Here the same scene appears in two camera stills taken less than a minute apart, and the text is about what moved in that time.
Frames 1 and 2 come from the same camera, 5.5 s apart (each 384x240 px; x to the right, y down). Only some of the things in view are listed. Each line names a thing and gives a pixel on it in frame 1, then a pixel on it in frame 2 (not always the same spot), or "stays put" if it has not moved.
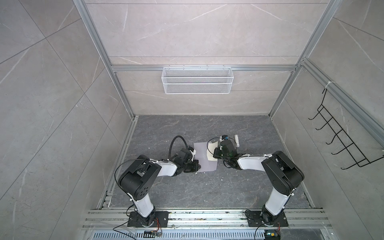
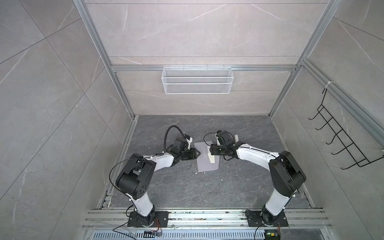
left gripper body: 192,166 -> 189,154
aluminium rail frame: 118,218 stays put
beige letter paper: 210,151 stays put
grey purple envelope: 201,155 stays put
